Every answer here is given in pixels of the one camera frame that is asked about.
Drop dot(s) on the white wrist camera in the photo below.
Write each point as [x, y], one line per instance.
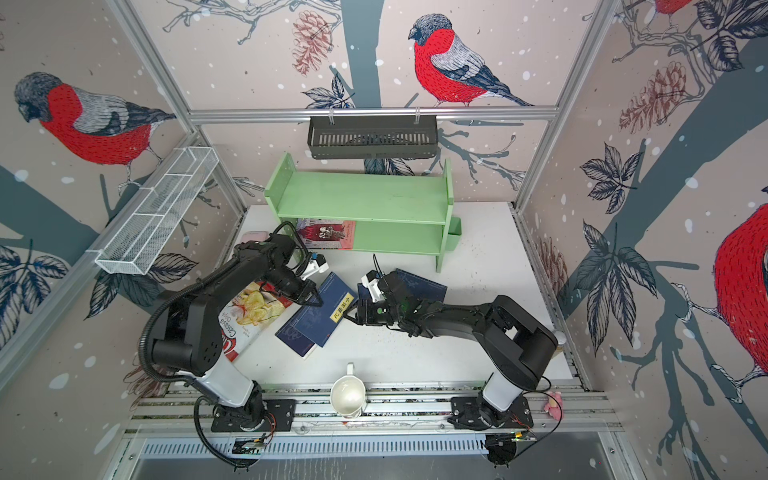
[317, 264]
[370, 282]

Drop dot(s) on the pink red illustrated book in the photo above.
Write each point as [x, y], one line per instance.
[326, 234]

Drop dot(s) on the white ceramic pitcher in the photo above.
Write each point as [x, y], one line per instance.
[348, 394]

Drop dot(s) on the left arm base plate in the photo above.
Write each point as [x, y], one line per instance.
[261, 416]

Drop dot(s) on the green wooden two-tier shelf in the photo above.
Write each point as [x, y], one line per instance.
[393, 214]

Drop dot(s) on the black hanging slotted basket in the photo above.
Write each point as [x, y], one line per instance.
[373, 137]

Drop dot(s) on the blue book yellow label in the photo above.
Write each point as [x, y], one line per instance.
[319, 323]
[421, 287]

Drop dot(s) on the pink rectangular case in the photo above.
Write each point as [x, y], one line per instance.
[256, 236]

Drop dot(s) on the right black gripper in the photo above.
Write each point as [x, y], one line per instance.
[359, 314]

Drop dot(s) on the small circuit board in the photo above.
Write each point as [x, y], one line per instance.
[248, 447]

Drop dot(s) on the pink small toy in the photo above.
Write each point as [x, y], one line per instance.
[554, 406]

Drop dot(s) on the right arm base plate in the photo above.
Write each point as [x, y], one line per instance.
[474, 413]

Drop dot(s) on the white wire mesh tray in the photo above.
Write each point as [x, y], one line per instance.
[140, 239]

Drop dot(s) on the aluminium mounting rail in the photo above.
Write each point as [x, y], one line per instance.
[389, 409]

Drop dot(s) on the leftmost blue book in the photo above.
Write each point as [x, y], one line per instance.
[296, 341]

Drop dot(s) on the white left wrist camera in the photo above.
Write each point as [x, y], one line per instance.
[317, 264]

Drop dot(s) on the red snack bag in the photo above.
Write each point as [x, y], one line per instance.
[248, 315]

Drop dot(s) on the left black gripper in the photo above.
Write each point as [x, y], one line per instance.
[306, 292]

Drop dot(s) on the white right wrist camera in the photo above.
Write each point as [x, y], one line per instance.
[370, 282]

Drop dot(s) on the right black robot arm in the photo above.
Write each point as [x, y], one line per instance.
[519, 346]

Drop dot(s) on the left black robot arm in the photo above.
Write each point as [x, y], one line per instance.
[182, 340]

